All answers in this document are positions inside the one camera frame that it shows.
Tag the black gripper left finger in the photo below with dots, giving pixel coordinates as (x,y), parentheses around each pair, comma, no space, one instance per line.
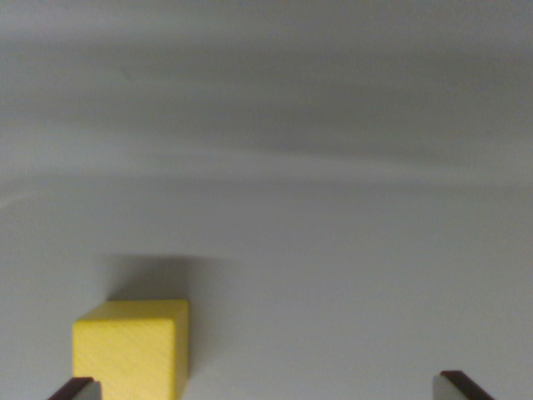
(79,389)

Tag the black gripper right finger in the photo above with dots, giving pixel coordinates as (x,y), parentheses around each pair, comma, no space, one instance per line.
(456,387)

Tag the yellow wooden cube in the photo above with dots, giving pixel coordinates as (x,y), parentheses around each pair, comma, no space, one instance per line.
(133,350)

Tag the white plastic tray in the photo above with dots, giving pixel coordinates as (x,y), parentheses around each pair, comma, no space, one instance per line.
(291,166)

